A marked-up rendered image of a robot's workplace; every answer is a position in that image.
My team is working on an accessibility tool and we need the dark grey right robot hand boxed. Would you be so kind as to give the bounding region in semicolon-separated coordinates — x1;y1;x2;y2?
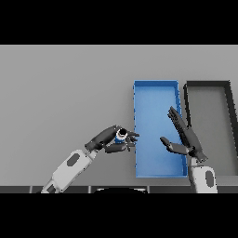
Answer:
159;106;209;163

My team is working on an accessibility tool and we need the blue pipe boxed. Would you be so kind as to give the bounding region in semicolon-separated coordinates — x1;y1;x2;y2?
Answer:
114;127;129;144

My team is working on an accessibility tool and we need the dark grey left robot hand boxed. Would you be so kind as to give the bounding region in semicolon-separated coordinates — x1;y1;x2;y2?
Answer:
85;125;140;154

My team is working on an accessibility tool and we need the blue bin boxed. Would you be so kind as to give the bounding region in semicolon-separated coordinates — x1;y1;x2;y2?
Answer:
133;80;189;179

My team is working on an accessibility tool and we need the dark grey bin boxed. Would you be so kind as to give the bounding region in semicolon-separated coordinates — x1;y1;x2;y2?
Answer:
183;80;238;178

